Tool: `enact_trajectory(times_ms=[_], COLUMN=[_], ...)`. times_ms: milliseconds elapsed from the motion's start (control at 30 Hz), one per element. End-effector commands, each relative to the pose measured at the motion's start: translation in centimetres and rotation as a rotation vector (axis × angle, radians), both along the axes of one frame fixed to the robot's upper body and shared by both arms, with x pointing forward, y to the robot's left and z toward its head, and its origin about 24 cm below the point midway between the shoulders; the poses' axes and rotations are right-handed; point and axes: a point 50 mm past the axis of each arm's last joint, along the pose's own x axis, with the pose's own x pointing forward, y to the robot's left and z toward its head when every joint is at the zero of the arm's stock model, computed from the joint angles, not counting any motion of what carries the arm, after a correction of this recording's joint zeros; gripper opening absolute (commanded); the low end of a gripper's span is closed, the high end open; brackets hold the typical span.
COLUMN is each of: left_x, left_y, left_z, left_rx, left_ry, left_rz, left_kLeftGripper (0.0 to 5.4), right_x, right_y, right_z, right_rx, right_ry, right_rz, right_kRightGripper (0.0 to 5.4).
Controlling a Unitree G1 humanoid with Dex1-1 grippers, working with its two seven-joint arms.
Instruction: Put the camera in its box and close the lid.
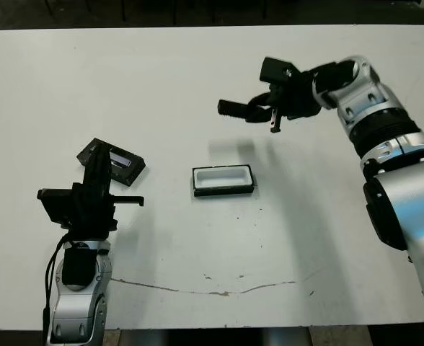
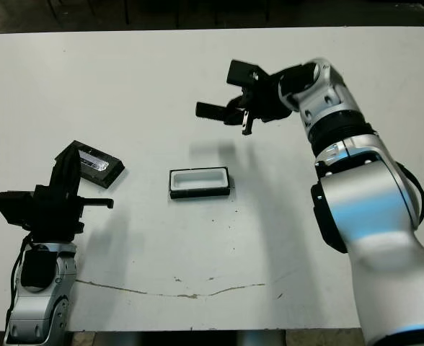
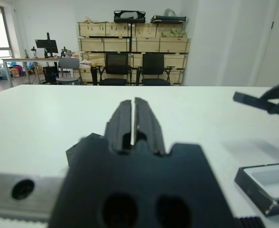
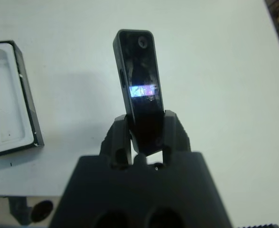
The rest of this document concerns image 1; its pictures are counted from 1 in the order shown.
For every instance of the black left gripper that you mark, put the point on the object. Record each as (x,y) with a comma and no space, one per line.
(91,212)

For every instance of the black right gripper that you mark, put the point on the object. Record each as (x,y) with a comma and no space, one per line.
(296,97)

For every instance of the slim black bar camera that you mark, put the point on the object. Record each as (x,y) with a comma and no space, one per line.
(231,110)

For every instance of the black box lid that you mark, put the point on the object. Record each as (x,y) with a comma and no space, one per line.
(125,164)

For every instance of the black box with white insert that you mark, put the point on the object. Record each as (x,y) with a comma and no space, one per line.
(222,181)

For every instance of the grey robot right leg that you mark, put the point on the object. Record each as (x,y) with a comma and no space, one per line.
(287,338)

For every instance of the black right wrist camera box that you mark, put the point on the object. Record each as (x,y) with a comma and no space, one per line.
(277,70)

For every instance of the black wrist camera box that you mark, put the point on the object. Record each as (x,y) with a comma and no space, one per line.
(277,70)
(55,205)

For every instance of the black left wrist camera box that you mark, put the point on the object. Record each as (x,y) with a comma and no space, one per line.
(55,205)

